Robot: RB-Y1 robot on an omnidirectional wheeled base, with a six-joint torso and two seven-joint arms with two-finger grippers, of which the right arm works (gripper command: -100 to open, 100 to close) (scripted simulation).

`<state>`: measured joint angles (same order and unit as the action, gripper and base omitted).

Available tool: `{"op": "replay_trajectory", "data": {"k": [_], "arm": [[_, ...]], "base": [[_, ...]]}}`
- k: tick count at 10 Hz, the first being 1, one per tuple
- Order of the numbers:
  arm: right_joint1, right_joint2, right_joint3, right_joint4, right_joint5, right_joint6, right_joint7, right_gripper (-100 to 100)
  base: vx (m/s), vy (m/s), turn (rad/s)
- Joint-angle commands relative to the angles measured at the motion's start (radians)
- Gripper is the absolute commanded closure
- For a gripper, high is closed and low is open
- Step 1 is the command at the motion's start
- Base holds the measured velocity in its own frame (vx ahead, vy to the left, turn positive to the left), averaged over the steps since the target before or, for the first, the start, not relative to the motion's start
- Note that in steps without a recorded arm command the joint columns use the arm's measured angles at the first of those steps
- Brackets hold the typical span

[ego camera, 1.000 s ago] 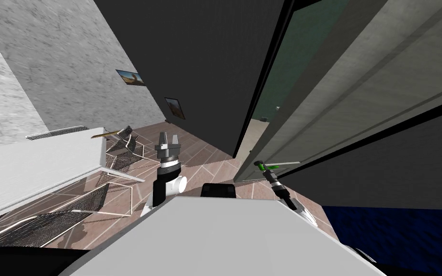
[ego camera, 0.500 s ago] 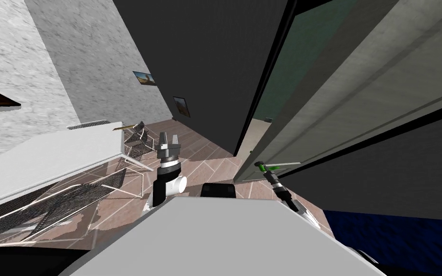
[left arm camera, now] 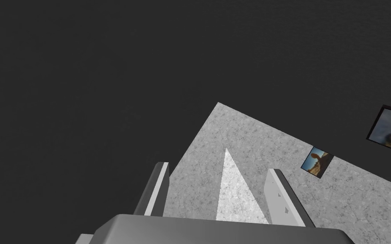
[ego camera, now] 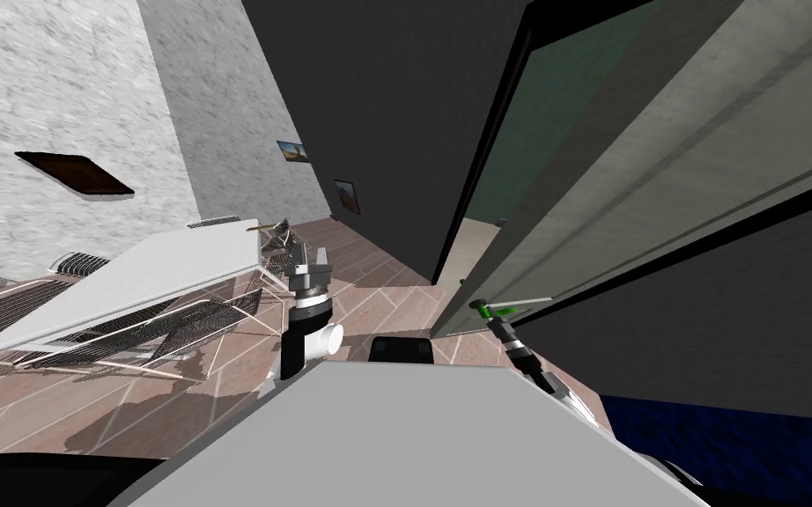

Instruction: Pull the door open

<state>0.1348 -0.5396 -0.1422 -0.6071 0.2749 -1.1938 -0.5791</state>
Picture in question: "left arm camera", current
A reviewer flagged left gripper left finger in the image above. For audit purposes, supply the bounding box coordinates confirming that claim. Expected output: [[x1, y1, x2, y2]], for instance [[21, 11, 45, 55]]
[[133, 161, 170, 217]]

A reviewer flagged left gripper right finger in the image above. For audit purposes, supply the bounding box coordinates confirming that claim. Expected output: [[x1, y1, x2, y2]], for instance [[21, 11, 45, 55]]
[[263, 168, 316, 228]]

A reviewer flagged small framed landscape picture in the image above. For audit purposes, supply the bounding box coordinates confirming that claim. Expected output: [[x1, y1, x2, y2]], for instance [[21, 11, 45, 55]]
[[300, 146, 335, 179]]

